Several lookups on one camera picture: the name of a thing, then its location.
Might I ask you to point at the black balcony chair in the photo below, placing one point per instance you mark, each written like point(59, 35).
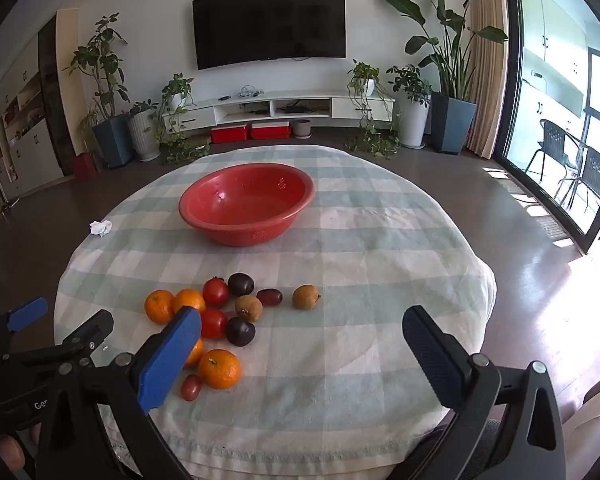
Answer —
point(552, 140)
point(595, 165)

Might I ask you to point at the small brown pear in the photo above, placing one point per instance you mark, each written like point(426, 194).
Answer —
point(248, 308)
point(306, 296)

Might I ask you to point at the red grape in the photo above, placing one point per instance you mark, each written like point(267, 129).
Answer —
point(269, 296)
point(191, 386)

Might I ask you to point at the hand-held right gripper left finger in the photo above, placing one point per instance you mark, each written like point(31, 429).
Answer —
point(172, 360)

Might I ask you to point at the red plastic basin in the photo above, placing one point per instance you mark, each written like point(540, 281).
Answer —
point(245, 205)

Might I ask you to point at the black sliding glass door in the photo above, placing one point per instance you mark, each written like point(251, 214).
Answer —
point(507, 85)

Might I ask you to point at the green checked tablecloth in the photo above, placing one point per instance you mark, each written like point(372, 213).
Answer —
point(355, 285)

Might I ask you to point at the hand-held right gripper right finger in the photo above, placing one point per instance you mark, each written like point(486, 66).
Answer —
point(432, 355)

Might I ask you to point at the wooden wall cabinet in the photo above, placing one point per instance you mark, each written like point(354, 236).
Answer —
point(35, 150)

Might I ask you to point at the white television cabinet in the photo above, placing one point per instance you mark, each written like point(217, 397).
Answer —
point(200, 110)

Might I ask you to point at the red tomato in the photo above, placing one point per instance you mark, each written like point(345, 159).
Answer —
point(214, 323)
point(215, 291)

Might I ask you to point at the dark purple plum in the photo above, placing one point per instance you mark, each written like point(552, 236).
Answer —
point(240, 284)
point(240, 331)

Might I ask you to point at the beige cushion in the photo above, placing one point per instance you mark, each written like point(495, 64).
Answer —
point(595, 425)

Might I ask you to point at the small red container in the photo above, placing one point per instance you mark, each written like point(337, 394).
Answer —
point(85, 167)

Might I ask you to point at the empty grey flower pot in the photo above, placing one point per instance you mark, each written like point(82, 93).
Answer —
point(302, 129)

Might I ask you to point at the bird-of-paradise plant blue-grey pot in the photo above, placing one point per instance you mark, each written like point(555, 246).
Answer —
point(452, 122)

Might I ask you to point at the red storage box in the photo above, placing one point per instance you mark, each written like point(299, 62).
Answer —
point(230, 134)
point(271, 131)

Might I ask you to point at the black wall television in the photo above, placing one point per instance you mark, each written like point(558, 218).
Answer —
point(270, 25)

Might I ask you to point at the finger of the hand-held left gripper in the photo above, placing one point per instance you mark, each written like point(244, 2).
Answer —
point(92, 330)
point(27, 312)

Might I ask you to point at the crumpled white tissue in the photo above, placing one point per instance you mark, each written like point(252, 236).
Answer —
point(101, 228)

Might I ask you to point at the orange mandarin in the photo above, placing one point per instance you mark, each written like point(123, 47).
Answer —
point(159, 306)
point(219, 369)
point(196, 352)
point(189, 299)

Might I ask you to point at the beige curtain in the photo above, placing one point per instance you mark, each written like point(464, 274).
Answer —
point(487, 60)

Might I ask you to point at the black set-top box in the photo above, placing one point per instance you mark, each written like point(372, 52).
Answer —
point(296, 108)

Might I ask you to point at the trailing pothos white pot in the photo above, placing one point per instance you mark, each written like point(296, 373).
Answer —
point(177, 100)
point(370, 85)

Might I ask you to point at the person's left hand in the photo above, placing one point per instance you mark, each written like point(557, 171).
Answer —
point(10, 452)

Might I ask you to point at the bushy plant tall white pot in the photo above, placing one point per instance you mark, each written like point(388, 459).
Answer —
point(414, 120)

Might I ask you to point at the plant in white ribbed pot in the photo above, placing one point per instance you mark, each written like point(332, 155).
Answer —
point(142, 135)

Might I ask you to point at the leafy tree blue-grey pot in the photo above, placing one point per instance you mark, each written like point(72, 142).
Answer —
point(112, 140)

